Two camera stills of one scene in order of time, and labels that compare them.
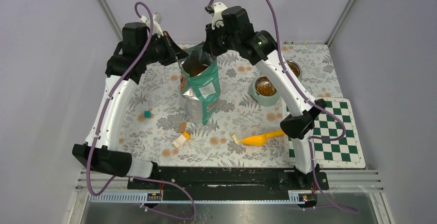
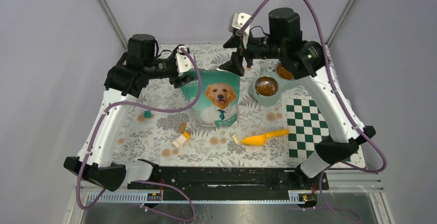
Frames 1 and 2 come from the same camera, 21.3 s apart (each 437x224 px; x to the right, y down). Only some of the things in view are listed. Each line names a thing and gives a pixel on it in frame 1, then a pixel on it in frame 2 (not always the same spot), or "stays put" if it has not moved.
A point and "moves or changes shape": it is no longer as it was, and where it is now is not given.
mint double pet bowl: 264,92 stays put
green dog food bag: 200,82 moves or changes shape
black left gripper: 173,52 to 176,80
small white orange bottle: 182,139 stays put
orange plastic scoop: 261,139 stays put
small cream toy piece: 235,140 stays put
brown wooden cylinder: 182,127 stays put
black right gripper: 210,45 to 234,65
